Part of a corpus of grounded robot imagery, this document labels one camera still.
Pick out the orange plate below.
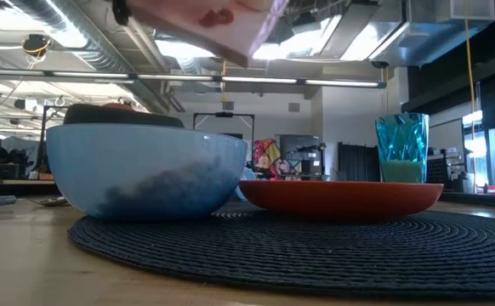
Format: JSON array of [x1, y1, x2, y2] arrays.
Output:
[[238, 179, 444, 223]]

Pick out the long ceiling light bar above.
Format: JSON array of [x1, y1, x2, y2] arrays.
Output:
[[0, 67, 387, 89]]

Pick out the colourful patterned cloth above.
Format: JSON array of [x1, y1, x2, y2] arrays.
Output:
[[252, 138, 300, 179]]

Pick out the black equipment cabinet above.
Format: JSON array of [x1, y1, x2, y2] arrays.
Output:
[[279, 134, 327, 178]]

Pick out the teal faceted cup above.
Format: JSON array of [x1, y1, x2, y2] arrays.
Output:
[[373, 111, 430, 184]]

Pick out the black ceiling cord reel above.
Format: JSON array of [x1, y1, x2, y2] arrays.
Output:
[[20, 33, 52, 59]]

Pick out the black gantry frame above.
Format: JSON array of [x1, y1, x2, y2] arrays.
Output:
[[192, 111, 256, 165]]

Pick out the pink strawberry yogurt cereal box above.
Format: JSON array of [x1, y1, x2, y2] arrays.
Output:
[[123, 0, 283, 68]]

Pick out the hanging yellow cable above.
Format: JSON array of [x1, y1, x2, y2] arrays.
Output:
[[463, 0, 476, 128]]

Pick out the black curtain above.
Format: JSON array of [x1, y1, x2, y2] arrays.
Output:
[[337, 141, 380, 183]]

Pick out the toast slice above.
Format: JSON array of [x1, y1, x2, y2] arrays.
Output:
[[101, 101, 134, 111]]

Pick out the blue translucent bowl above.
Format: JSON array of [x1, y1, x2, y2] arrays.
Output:
[[45, 122, 248, 222]]

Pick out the light blue cup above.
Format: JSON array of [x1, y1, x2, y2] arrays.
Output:
[[233, 167, 258, 201]]

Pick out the dark round woven placemat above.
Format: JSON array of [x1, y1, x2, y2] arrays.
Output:
[[67, 199, 495, 301]]

